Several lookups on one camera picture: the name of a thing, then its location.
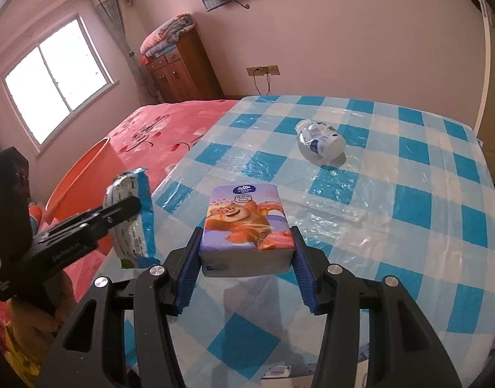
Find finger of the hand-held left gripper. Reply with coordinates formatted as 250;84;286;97
32;195;143;248

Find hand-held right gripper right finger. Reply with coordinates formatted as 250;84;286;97
290;225;462;388

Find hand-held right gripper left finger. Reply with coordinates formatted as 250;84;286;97
35;226;204;388

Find blue white snack packet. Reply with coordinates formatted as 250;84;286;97
103;167;161;269

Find orange plastic bucket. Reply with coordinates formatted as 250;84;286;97
45;137;125;253

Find cartoon printed tissue pack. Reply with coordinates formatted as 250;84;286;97
198;184;297;277

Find person's left hand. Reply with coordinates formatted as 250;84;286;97
7;269;76;356

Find clear plastic wrapper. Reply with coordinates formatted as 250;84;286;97
302;196;369;224

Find pink printed blanket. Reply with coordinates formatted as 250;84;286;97
0;99;238;332

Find white blue paper label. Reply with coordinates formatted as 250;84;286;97
261;364;292;381

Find blue checked tablecloth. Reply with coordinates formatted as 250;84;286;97
94;95;495;388

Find window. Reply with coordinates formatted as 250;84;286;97
3;14;119;150

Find yellow printed cloth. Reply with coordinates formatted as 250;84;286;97
4;319;44;384

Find brown wooden cabinet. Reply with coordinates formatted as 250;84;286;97
146;28;225;103

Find folded pink blue blanket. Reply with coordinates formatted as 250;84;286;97
140;13;195;59

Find grey checked curtain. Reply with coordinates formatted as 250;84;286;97
90;0;165;106

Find power cable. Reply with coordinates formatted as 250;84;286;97
253;73;273;95

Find wall socket strip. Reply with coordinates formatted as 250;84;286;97
246;65;281;77

